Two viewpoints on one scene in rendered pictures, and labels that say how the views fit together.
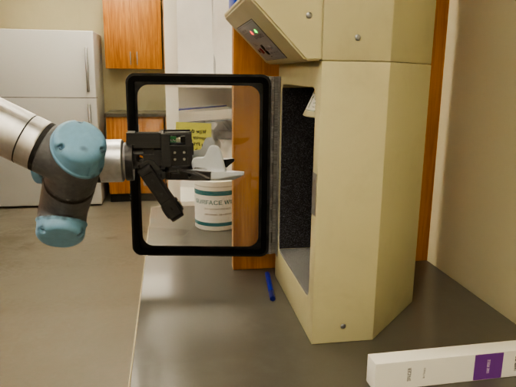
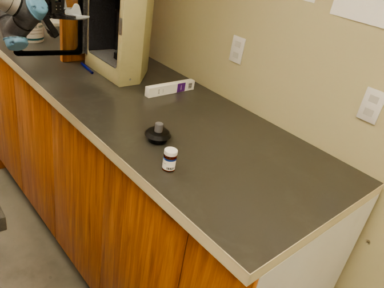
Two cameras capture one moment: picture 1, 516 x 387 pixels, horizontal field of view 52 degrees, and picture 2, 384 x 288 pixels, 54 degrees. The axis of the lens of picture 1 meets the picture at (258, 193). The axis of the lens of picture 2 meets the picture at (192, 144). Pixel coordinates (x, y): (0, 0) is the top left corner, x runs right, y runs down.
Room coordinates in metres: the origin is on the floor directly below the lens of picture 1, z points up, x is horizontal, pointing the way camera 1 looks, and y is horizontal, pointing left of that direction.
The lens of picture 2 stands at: (-0.63, 0.52, 1.57)
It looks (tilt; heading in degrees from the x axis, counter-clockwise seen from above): 29 degrees down; 324
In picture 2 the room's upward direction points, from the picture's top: 10 degrees clockwise
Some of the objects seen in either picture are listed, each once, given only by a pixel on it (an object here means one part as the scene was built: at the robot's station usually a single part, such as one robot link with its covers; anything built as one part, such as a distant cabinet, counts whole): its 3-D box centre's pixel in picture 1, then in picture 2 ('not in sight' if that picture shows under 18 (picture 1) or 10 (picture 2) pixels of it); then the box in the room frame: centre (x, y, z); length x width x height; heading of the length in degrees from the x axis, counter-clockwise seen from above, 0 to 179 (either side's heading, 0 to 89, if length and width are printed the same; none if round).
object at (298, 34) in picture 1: (266, 33); not in sight; (0.97, -0.01, 1.46); 0.32 x 0.12 x 0.10; 10
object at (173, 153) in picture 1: (160, 156); (47, 7); (0.93, 0.17, 1.25); 0.12 x 0.08 x 0.09; 100
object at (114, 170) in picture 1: (114, 160); not in sight; (0.92, 0.25, 1.24); 0.08 x 0.05 x 0.08; 10
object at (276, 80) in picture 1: (274, 169); (84, 12); (1.12, -0.04, 1.19); 0.03 x 0.02 x 0.39; 10
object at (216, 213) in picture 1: (200, 167); (47, 10); (1.13, 0.13, 1.19); 0.30 x 0.01 x 0.40; 90
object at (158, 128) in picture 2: not in sight; (158, 131); (0.35, -0.04, 0.97); 0.09 x 0.09 x 0.07
